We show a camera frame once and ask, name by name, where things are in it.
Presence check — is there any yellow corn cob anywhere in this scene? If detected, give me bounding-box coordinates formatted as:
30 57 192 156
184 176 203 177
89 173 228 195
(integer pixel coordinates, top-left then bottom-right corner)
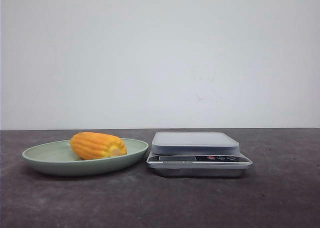
70 132 127 160

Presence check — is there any silver digital kitchen scale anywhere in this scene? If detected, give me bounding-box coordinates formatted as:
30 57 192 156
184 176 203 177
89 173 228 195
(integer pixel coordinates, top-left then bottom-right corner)
146 131 253 177

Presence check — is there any light green plate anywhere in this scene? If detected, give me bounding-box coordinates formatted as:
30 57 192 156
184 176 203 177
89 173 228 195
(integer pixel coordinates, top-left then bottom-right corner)
22 138 149 177

